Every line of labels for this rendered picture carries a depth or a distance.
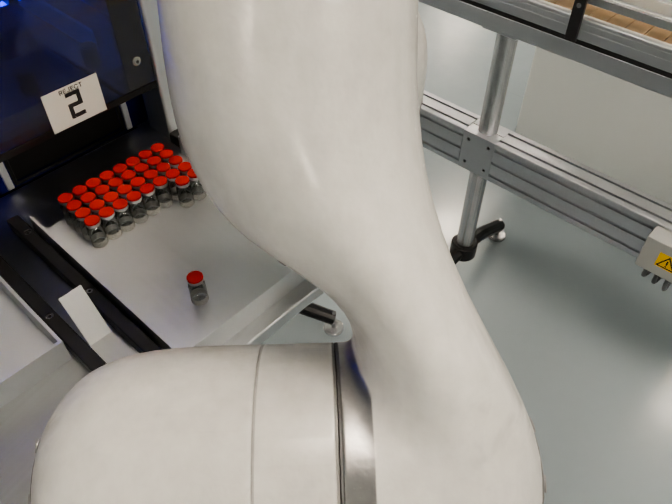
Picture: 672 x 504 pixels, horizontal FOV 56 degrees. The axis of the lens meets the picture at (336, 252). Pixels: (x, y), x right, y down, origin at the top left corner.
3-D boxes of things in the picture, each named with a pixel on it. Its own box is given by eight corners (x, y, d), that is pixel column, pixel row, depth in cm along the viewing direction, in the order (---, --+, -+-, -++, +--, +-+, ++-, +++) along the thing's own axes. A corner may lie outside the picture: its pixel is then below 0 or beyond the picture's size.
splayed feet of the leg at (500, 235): (399, 310, 193) (403, 279, 183) (491, 226, 219) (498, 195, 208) (420, 324, 189) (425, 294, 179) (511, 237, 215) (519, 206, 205)
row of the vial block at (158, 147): (63, 221, 92) (53, 197, 89) (164, 164, 101) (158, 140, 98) (72, 228, 91) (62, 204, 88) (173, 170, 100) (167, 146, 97)
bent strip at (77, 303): (72, 328, 79) (57, 298, 75) (93, 314, 81) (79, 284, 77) (139, 395, 73) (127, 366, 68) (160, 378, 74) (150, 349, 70)
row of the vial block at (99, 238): (89, 243, 89) (80, 219, 86) (191, 182, 98) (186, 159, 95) (98, 251, 88) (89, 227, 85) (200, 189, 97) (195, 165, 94)
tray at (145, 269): (37, 235, 91) (29, 217, 88) (183, 152, 104) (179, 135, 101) (186, 373, 75) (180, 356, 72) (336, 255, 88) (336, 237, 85)
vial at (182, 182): (176, 203, 95) (171, 180, 92) (188, 196, 96) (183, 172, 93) (186, 210, 94) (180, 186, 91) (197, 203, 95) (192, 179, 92)
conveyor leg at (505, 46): (441, 256, 198) (482, 22, 143) (458, 241, 203) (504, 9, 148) (465, 270, 194) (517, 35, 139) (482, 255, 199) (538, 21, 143)
